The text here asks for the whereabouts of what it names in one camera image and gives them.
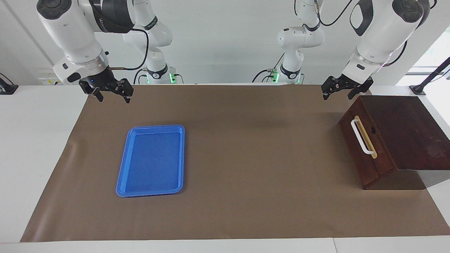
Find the black clamp base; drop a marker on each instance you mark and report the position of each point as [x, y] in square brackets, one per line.
[7, 88]

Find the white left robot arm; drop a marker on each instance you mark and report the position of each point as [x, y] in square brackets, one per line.
[383, 38]

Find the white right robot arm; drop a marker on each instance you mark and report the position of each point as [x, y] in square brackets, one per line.
[70, 31]

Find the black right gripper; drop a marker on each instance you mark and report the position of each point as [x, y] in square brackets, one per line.
[100, 82]

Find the white wall socket box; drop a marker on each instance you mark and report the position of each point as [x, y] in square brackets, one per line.
[47, 80]

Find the brown table mat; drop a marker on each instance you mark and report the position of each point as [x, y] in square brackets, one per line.
[246, 158]

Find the blue plastic tray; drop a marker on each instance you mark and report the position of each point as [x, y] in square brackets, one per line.
[151, 161]

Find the window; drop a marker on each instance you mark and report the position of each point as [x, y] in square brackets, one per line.
[432, 52]

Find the dark wooden cabinet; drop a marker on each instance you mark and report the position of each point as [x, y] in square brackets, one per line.
[411, 133]

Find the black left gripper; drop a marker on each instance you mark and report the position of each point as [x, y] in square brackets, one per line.
[348, 83]

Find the wooden drawer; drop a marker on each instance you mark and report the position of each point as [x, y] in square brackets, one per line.
[379, 149]

